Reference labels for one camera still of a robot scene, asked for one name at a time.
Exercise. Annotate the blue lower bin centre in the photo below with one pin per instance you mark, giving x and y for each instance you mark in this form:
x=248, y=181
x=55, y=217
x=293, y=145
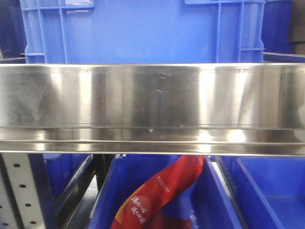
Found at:
x=204, y=205

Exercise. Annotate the large blue plastic bin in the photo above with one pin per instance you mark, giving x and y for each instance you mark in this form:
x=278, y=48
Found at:
x=143, y=31

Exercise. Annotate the blue lower bin right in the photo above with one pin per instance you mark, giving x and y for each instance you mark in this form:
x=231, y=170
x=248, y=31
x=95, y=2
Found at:
x=269, y=191

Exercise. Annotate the red snack bag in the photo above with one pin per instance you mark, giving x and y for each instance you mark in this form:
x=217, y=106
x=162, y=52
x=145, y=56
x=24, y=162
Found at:
x=143, y=204

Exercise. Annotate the stainless steel shelf rail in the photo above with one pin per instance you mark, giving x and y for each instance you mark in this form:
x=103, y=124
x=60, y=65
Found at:
x=247, y=109

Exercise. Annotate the perforated steel rack post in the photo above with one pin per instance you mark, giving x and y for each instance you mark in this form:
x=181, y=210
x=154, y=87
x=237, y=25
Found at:
x=25, y=194

